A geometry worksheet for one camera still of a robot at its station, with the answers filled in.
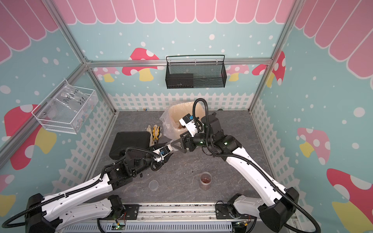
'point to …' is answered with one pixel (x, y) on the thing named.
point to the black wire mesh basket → (197, 71)
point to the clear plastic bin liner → (162, 118)
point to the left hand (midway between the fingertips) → (168, 148)
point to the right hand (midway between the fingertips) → (177, 140)
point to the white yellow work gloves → (156, 133)
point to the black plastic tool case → (124, 140)
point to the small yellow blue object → (145, 109)
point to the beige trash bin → (176, 111)
